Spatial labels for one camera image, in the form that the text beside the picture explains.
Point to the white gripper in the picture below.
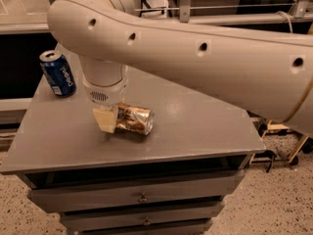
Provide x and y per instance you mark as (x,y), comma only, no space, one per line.
(105,94)

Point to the orange silver soda can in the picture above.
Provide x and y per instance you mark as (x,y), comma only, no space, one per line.
(135,119)

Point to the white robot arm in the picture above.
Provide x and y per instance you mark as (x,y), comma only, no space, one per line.
(267,73)

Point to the blue Pepsi can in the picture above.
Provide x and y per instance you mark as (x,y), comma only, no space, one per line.
(57,72)

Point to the grey drawer cabinet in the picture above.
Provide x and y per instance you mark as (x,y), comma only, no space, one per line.
(59,144)

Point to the bottom grey drawer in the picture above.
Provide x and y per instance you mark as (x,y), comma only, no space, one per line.
(184,227)

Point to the grey drawer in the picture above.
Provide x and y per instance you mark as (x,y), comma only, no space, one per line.
(141,216)
(184,227)
(137,192)

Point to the top grey drawer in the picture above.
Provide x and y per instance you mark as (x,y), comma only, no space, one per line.
(137,192)

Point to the middle grey drawer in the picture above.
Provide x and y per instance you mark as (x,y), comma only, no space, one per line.
(141,216)

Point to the yellow metal stand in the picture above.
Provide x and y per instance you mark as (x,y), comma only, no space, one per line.
(282,144)

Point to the metal window railing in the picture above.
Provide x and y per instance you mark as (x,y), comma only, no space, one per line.
(30,15)

